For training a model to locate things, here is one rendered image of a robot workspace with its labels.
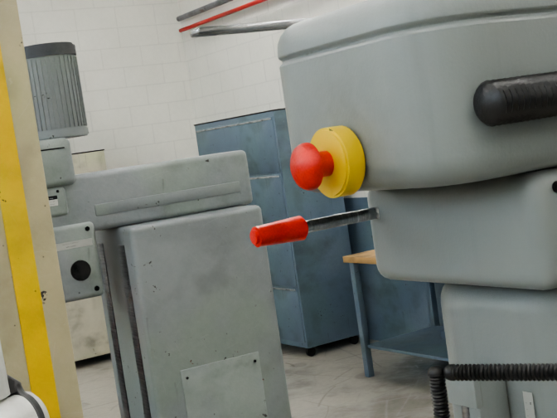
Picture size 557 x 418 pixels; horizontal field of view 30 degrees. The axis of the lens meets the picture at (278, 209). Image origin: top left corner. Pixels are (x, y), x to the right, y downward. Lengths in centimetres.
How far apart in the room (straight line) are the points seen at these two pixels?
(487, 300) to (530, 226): 13
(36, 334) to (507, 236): 182
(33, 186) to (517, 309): 178
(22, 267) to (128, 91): 813
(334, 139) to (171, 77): 1000
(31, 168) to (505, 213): 182
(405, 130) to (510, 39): 11
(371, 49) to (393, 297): 761
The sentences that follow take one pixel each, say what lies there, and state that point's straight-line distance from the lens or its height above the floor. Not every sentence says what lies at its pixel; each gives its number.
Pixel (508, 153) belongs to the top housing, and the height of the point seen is 175.
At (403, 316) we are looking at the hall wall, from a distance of 838.
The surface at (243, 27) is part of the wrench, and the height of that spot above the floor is 189.
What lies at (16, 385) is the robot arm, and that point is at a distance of 149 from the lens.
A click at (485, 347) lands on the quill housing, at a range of 100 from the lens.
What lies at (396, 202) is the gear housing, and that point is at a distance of 100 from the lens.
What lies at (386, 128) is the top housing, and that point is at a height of 178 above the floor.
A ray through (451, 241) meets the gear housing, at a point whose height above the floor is 167.
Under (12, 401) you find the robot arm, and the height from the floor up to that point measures 149.
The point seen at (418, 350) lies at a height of 23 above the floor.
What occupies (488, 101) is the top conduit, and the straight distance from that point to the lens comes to 79.
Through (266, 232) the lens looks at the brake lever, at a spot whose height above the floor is 170.
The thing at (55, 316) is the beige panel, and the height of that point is 144.
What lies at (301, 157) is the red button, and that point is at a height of 177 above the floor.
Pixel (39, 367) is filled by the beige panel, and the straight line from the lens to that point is 260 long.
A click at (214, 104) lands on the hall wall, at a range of 1050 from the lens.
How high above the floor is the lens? 179
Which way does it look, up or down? 4 degrees down
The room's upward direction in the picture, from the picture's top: 8 degrees counter-clockwise
